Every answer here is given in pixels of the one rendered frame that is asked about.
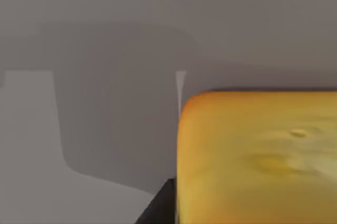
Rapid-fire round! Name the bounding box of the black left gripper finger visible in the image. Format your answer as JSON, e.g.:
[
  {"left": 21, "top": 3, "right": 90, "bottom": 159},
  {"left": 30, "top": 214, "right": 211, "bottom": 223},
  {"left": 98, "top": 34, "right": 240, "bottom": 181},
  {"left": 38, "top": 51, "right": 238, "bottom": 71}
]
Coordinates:
[{"left": 135, "top": 178, "right": 177, "bottom": 224}]

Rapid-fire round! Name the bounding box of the yellow bread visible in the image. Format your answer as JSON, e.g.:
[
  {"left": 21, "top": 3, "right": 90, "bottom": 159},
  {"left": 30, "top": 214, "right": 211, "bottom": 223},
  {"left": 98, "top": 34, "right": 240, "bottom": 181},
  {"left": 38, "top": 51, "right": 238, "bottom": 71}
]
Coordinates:
[{"left": 175, "top": 90, "right": 337, "bottom": 224}]

